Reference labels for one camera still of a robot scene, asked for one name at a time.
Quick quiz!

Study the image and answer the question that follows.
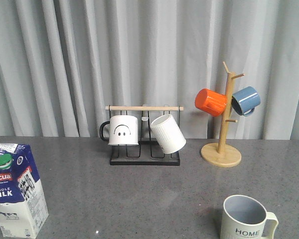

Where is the cream HOME mug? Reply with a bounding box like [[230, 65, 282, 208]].
[[220, 195, 279, 239]]

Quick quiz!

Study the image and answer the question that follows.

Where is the blue white milk carton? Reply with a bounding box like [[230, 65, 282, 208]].
[[0, 143, 48, 239]]

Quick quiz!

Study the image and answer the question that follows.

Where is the white ribbed mug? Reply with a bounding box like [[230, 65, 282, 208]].
[[150, 114, 186, 154]]

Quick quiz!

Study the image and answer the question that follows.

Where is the white smiley face mug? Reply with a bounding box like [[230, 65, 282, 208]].
[[99, 115, 139, 145]]

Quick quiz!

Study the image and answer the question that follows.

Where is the orange mug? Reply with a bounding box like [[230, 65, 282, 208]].
[[195, 89, 227, 117]]

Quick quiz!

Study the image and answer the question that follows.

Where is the wooden mug tree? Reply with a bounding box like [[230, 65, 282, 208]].
[[200, 62, 245, 167]]

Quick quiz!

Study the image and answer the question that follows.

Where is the blue mug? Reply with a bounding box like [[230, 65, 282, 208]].
[[231, 86, 261, 117]]

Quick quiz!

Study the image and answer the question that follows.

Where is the grey curtain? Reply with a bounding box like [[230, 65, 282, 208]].
[[0, 0, 299, 139]]

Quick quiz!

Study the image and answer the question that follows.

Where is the black wire mug rack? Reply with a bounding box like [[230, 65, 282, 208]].
[[104, 105, 184, 166]]

